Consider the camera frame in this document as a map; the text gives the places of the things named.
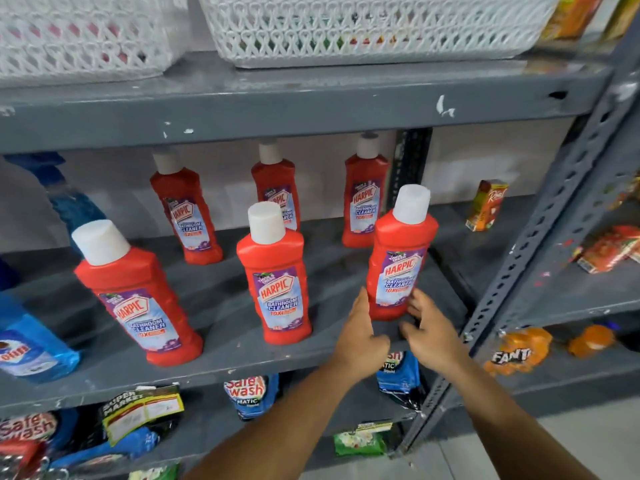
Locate blue spray bottle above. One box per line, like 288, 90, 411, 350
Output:
4, 152, 108, 258

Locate person's right forearm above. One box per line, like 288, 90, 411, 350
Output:
440, 359, 601, 480

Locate person's left hand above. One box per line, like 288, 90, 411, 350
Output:
331, 287, 392, 381

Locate group of red cleaner bottles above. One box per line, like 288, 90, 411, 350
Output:
71, 132, 390, 368

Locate black packet yellow label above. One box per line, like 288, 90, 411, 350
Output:
101, 384, 186, 448

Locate person's right hand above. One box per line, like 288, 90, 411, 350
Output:
398, 287, 472, 376

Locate orange juice carton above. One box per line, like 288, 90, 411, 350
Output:
465, 179, 510, 232

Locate grey metal shelf rack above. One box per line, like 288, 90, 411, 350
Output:
430, 170, 640, 440
0, 25, 640, 480

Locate person's left forearm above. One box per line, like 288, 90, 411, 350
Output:
181, 362, 362, 480

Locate blue flat pouch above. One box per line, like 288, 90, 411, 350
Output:
49, 427, 162, 470

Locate blue liquid refill pouch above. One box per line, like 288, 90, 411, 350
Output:
0, 294, 82, 385

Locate orange red snack packet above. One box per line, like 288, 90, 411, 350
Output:
576, 225, 640, 274

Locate blue detergent pouch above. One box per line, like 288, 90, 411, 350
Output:
223, 374, 280, 421
376, 351, 427, 411
0, 411, 78, 448

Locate orange soda bottle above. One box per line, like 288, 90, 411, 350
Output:
483, 328, 554, 377
567, 324, 617, 359

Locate red cleaner bottle white cap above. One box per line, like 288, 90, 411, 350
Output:
366, 184, 440, 322

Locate white plastic lattice basket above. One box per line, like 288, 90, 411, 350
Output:
196, 0, 563, 69
0, 0, 193, 88

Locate yellow green carton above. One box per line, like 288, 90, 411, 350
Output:
601, 0, 640, 41

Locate green packet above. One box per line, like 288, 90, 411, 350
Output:
127, 464, 182, 480
333, 421, 401, 457

